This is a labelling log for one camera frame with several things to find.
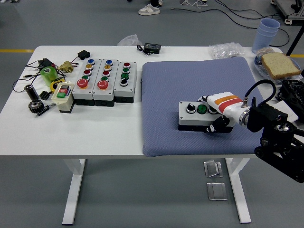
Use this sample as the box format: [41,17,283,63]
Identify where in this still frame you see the clear plastic bag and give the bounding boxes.
[117,34,139,47]

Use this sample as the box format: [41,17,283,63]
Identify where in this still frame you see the clear plastic blister pack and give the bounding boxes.
[209,42,244,59]

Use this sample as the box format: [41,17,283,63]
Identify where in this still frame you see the brass valve fitting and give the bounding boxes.
[58,61,74,74]

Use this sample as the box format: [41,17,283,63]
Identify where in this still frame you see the black digital panel meter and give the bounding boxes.
[143,42,162,55]

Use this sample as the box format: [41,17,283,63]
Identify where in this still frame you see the light blue plastic cup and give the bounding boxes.
[251,29,277,54]
[258,18,280,30]
[257,25,279,34]

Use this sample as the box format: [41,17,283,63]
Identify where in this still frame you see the white bread slice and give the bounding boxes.
[260,52,302,80]

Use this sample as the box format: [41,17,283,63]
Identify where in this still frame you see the black pen-shaped tool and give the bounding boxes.
[35,103,57,118]

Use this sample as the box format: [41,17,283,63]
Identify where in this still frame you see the black power adapter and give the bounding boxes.
[38,58,54,69]

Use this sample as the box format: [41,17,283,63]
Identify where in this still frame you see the grey five-button emergency stop box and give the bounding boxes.
[92,58,119,107]
[72,58,103,106]

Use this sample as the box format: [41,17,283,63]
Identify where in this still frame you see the white floor cable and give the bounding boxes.
[181,0,204,10]

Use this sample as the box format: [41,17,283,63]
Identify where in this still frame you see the blue-grey quilted mat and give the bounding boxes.
[141,56,270,158]

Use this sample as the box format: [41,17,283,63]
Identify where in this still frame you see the clear plastic wrap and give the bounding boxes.
[257,61,304,86]

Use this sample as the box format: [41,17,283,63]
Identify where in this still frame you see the grey selector three-button control box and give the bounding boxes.
[178,101,235,133]
[113,61,138,104]

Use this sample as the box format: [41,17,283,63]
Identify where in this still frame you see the black meter cable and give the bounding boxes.
[136,44,150,57]

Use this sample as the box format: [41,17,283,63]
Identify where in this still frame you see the metal floor plate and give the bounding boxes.
[206,182,228,201]
[203,160,224,178]

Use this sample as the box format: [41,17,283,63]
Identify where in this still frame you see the black ribbed object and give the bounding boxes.
[278,80,304,108]

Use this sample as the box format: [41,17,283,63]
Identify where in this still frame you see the small black module with wires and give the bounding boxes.
[71,50,91,67]

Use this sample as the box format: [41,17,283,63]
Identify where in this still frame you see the person's white grey shoe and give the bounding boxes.
[138,4,160,16]

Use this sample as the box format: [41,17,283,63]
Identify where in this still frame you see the white table leg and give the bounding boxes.
[62,158,86,226]
[225,158,252,224]

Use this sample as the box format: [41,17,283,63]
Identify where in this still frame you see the yellow tape roll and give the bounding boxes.
[49,79,64,92]

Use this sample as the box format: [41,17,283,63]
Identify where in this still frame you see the green translucent tape roll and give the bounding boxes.
[39,66,59,87]

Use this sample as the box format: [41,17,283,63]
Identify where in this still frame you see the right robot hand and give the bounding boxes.
[196,91,250,133]

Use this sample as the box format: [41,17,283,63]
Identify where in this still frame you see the black gear with shaft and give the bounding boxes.
[25,85,45,114]

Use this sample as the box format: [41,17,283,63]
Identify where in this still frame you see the long black floor cable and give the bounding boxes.
[171,0,282,21]

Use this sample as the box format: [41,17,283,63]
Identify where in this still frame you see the white card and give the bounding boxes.
[276,101,299,123]

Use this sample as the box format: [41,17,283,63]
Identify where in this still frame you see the white switch box green button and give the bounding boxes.
[51,81,76,114]

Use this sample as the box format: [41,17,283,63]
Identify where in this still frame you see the thin black cable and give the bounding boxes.
[13,60,67,94]

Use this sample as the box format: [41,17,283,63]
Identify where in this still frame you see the metal equipment frame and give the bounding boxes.
[270,0,304,24]

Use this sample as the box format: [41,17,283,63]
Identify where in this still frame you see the looped black floor cable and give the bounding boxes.
[246,25,291,48]

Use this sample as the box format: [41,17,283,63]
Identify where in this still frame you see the blue plate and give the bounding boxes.
[253,56,302,79]

